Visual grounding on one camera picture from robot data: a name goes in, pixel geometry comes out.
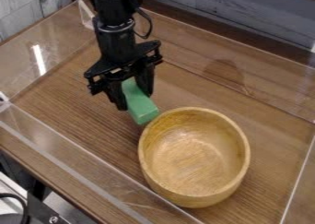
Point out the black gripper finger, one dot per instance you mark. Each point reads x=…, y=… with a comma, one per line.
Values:
x=116, y=95
x=144, y=79

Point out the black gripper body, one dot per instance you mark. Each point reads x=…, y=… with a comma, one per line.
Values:
x=123, y=55

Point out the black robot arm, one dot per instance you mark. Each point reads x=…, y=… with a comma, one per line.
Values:
x=120, y=21

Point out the clear acrylic tray enclosure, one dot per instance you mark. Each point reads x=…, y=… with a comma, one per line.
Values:
x=77, y=143

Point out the green rectangular block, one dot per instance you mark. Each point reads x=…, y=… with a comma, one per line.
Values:
x=141, y=108

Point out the clear acrylic corner bracket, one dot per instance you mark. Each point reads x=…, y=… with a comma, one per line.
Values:
x=85, y=14

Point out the brown wooden bowl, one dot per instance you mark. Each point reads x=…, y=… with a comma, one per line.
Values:
x=194, y=154

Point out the black metal table bracket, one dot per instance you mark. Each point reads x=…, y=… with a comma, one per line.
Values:
x=48, y=209

